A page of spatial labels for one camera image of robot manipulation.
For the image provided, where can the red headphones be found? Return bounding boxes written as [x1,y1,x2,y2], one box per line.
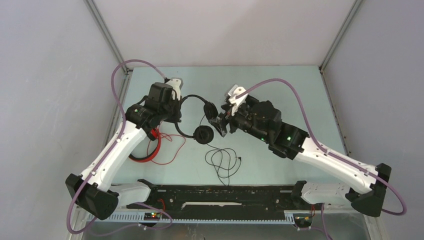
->
[128,127,187,166]

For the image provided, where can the purple cable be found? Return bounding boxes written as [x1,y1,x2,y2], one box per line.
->
[66,59,168,235]
[236,78,408,217]

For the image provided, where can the left aluminium corner post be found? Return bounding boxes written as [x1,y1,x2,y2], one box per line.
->
[83,0,124,64]

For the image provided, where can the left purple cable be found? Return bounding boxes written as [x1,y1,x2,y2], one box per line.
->
[66,59,168,235]

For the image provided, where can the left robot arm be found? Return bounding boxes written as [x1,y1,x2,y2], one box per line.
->
[65,78,183,220]

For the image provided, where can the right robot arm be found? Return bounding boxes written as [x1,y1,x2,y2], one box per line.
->
[207,96,392,217]

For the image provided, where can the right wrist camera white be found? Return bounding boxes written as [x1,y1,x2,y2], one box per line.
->
[227,84,249,116]

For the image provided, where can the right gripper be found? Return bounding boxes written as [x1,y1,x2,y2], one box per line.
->
[208,100,270,143]

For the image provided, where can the aluminium corner post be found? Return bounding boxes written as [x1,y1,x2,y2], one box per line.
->
[83,0,124,64]
[319,0,365,72]

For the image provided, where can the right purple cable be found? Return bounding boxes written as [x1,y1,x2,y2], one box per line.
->
[236,78,408,217]

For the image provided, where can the right aluminium corner post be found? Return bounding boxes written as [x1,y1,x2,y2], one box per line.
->
[319,0,365,72]

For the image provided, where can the small black foam headphones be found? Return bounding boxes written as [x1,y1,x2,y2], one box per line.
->
[173,94,243,187]

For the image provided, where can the black mounting rail base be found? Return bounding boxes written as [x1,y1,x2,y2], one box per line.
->
[144,185,321,222]

